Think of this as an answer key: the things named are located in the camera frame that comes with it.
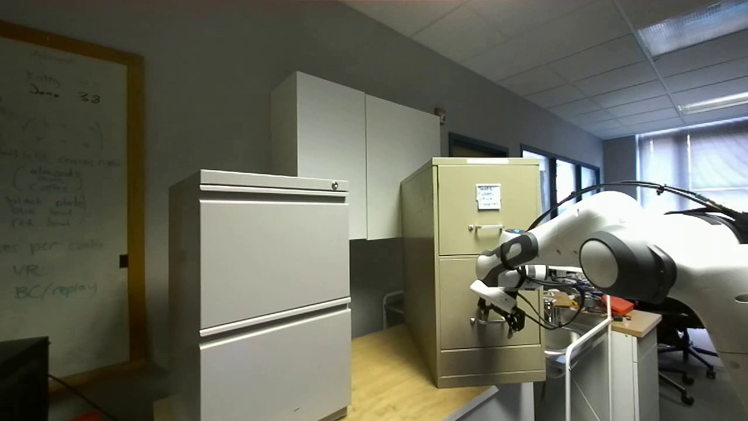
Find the beige drawer with paper label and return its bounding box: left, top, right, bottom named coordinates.
left=436, top=164, right=547, bottom=259

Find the dark window row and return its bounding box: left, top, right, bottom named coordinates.
left=519, top=145, right=604, bottom=228

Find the white wall cabinet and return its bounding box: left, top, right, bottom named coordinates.
left=270, top=69, right=445, bottom=243

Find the black office chair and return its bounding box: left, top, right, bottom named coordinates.
left=654, top=296, right=726, bottom=409

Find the small red object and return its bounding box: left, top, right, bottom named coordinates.
left=606, top=294, right=636, bottom=319

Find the large ceiling light panel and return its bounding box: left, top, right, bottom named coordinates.
left=633, top=0, right=748, bottom=57

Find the steel sink basin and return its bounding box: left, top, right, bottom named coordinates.
left=543, top=324, right=584, bottom=360

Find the white paper label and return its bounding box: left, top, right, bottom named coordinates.
left=472, top=180, right=505, bottom=212

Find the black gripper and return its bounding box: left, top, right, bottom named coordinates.
left=470, top=300, right=521, bottom=339

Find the wood framed whiteboard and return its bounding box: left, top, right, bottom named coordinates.
left=0, top=18, right=150, bottom=386

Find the gray file cabinet drawer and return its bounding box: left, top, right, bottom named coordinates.
left=196, top=307, right=355, bottom=421
left=196, top=197, right=353, bottom=335

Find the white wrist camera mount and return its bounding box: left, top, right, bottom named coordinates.
left=467, top=275, right=521, bottom=316

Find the black box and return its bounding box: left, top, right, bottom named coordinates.
left=0, top=335, right=52, bottom=421

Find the beige file cabinet body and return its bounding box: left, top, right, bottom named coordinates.
left=399, top=153, right=549, bottom=390

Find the gray file cabinet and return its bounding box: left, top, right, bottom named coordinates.
left=167, top=165, right=355, bottom=421

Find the window with blinds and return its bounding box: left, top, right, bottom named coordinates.
left=636, top=125, right=748, bottom=214

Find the narrow ceiling light panel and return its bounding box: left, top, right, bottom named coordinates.
left=676, top=86, right=748, bottom=119

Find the white curved tube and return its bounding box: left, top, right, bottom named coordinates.
left=561, top=312, right=616, bottom=421

